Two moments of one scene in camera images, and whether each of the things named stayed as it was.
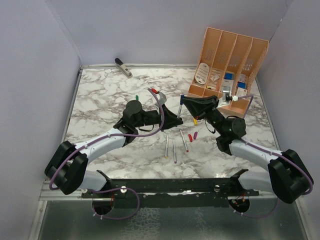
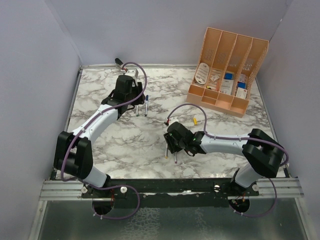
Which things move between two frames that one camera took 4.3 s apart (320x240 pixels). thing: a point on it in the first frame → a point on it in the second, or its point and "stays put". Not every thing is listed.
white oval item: (202, 73) stays put
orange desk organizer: (227, 59) stays put
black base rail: (174, 192) stays put
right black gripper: (199, 106) → (171, 146)
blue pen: (182, 101) → (146, 104)
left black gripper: (170, 120) → (140, 101)
